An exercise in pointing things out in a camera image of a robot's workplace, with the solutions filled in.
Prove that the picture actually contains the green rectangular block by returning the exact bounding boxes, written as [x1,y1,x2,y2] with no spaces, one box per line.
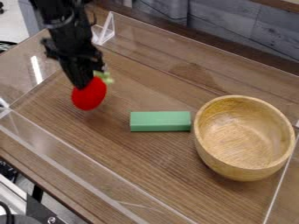
[130,111,193,132]

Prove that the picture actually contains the black cable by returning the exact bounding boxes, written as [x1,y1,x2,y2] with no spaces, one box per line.
[0,201,15,224]

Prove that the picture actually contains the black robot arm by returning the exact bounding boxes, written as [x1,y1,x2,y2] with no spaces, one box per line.
[30,0,106,89]

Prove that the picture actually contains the clear acrylic enclosure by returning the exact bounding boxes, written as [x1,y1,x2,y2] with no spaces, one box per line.
[0,11,299,224]

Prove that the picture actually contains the red plush strawberry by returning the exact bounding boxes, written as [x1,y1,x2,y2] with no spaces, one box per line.
[71,71,115,111]

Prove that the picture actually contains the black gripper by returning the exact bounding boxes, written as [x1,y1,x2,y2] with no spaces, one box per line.
[42,17,106,89]

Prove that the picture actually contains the light wooden bowl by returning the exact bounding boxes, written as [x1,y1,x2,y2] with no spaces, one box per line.
[193,95,295,182]

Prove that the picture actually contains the black metal bracket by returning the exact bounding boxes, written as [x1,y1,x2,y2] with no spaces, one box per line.
[26,195,67,224]

